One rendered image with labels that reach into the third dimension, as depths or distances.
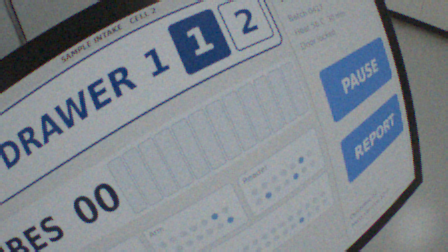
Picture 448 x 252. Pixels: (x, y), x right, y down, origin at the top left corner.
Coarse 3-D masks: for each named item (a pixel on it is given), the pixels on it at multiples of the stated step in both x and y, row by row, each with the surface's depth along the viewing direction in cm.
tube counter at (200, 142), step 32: (288, 64) 26; (224, 96) 24; (256, 96) 25; (288, 96) 26; (160, 128) 23; (192, 128) 24; (224, 128) 25; (256, 128) 26; (128, 160) 22; (160, 160) 23; (192, 160) 24; (224, 160) 25; (64, 192) 20; (96, 192) 21; (128, 192) 22; (160, 192) 23; (96, 224) 21
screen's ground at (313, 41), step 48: (192, 0) 22; (288, 0) 25; (336, 0) 28; (96, 48) 20; (288, 48) 26; (336, 48) 28; (0, 96) 18; (192, 96) 23; (384, 96) 31; (336, 144) 29; (48, 192) 20; (192, 192) 24; (336, 192) 30; (384, 192) 33; (0, 240) 18; (48, 240) 20; (96, 240) 22; (336, 240) 31
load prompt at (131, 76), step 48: (240, 0) 24; (144, 48) 22; (192, 48) 23; (240, 48) 24; (48, 96) 19; (96, 96) 21; (144, 96) 22; (0, 144) 18; (48, 144) 20; (96, 144) 21; (0, 192) 18
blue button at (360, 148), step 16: (384, 112) 32; (400, 112) 33; (368, 128) 31; (384, 128) 32; (400, 128) 33; (352, 144) 30; (368, 144) 31; (384, 144) 32; (352, 160) 30; (368, 160) 31; (352, 176) 30
